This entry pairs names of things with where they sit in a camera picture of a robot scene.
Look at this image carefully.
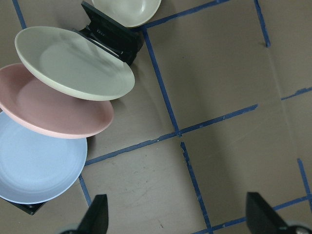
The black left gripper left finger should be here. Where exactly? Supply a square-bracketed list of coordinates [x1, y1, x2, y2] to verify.
[77, 195, 108, 234]

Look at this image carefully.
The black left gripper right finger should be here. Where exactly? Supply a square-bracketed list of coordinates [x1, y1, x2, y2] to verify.
[246, 192, 293, 234]

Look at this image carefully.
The light blue plate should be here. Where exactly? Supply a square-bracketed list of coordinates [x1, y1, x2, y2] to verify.
[0, 112, 87, 204]

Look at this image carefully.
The pink plate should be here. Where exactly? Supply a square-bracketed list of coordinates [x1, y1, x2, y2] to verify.
[0, 63, 114, 139]

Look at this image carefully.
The pale green plate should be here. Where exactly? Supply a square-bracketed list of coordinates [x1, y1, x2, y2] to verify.
[15, 26, 135, 101]

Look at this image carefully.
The black dish rack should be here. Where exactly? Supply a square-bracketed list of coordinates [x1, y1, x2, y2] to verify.
[18, 0, 145, 215]

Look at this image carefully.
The cream bowl by rack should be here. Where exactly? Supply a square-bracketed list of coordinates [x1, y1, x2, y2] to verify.
[92, 0, 161, 28]

